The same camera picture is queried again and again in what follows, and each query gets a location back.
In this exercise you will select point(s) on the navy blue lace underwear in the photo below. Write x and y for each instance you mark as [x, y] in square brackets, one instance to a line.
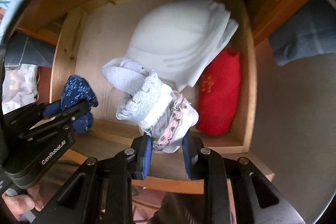
[76, 90]

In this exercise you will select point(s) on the person's left hand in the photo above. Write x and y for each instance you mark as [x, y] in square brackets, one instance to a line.
[23, 203]

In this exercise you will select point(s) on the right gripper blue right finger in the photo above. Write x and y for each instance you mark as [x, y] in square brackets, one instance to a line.
[191, 148]

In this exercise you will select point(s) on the light blue floral underwear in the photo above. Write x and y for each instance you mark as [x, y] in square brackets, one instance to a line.
[160, 112]

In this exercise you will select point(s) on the brown corduroy trouser leg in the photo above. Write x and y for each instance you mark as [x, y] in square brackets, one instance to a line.
[70, 193]

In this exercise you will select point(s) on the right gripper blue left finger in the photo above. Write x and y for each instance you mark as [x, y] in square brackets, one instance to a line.
[140, 164]

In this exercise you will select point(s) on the white padded bra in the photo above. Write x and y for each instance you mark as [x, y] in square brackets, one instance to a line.
[180, 38]

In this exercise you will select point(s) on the open wooden drawer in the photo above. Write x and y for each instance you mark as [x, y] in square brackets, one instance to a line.
[100, 30]

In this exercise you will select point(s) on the red knitted sock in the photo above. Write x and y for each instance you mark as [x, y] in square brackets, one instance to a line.
[219, 91]

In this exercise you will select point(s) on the white floral bedsheet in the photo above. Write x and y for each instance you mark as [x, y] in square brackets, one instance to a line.
[19, 87]

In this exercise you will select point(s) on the blue checked cloth cover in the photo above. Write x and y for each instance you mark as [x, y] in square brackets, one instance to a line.
[309, 32]

